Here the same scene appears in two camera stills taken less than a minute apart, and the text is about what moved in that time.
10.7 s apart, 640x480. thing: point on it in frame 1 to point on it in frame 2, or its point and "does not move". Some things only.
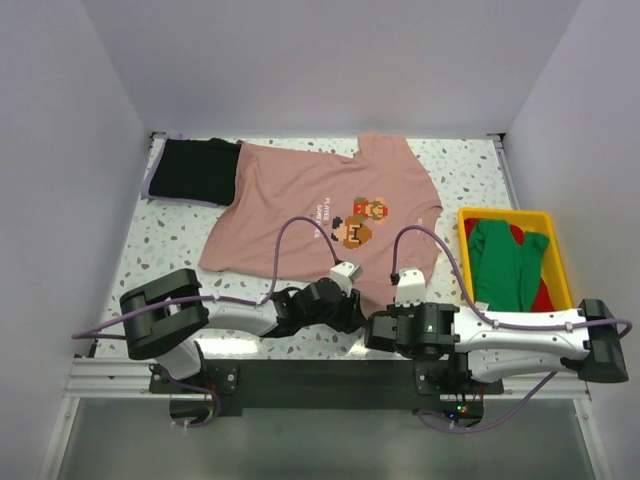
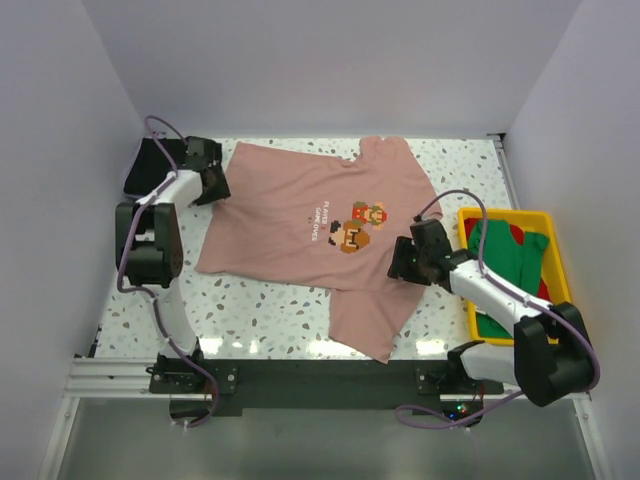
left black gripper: x=351 y=317 to x=221 y=191
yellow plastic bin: x=554 y=266 does not move
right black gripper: x=394 y=311 to x=403 y=248
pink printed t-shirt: x=300 y=214 does not move
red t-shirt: x=543 y=301 does not move
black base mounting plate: x=319 y=384 does not move
